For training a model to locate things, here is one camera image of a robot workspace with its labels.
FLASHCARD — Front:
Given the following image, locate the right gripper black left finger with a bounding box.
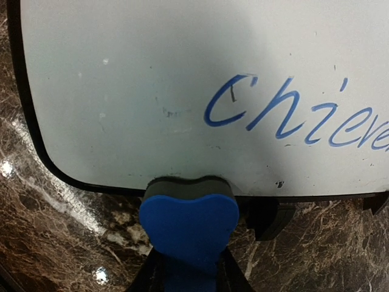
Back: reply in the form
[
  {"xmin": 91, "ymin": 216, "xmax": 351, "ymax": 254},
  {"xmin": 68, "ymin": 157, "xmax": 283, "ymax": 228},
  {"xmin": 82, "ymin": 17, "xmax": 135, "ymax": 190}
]
[{"xmin": 127, "ymin": 248, "xmax": 164, "ymax": 292}]

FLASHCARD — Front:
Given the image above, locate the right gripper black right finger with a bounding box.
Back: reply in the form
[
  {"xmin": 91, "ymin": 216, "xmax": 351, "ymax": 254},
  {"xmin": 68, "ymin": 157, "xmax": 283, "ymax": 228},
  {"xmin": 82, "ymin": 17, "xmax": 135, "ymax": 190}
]
[{"xmin": 217, "ymin": 248, "xmax": 254, "ymax": 292}]

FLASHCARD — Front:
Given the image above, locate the blue whiteboard eraser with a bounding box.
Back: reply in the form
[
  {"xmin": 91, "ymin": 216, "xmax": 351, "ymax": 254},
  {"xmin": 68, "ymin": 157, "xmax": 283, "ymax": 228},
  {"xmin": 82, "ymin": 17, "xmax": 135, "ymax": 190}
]
[{"xmin": 139, "ymin": 176, "xmax": 239, "ymax": 291}]

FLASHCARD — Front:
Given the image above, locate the white whiteboard with black frame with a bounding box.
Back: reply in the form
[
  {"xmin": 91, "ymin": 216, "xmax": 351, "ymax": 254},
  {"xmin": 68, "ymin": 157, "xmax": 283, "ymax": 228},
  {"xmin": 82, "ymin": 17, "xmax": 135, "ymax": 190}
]
[{"xmin": 7, "ymin": 1, "xmax": 388, "ymax": 197}]

